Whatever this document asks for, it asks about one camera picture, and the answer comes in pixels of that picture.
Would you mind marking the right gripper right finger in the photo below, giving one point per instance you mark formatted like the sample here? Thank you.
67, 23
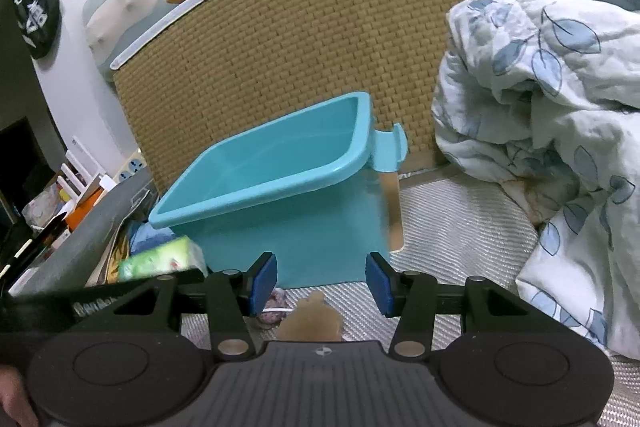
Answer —
416, 299

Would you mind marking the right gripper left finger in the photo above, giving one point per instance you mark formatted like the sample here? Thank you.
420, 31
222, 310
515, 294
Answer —
227, 298

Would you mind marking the green tissue pack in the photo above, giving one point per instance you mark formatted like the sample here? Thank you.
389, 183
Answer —
175, 256

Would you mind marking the brown plush keychain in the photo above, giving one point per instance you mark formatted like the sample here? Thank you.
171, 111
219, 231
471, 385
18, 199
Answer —
312, 321

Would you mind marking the person's left hand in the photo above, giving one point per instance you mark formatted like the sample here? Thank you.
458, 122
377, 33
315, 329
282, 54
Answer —
14, 398

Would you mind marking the blue and white cloth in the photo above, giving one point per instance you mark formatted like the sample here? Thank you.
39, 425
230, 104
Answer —
144, 237

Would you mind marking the yellow cloth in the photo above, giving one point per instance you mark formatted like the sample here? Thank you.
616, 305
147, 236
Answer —
120, 252

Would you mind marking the teal plastic storage bin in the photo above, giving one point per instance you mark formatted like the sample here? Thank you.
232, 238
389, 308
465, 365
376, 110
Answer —
305, 187

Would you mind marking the white router with antennas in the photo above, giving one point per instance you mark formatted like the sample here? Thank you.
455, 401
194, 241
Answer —
81, 175

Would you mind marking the white power strip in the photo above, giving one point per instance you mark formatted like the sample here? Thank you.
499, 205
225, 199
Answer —
134, 163

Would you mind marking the floral white blue quilt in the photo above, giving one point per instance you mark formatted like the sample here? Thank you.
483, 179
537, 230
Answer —
542, 98

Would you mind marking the woven rattan headboard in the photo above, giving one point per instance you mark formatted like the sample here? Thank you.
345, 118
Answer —
214, 68

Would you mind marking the light blue penguin pillow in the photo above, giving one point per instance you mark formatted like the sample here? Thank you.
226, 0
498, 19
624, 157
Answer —
112, 25

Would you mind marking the pink plush keychain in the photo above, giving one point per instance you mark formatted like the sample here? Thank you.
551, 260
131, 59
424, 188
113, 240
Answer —
275, 309

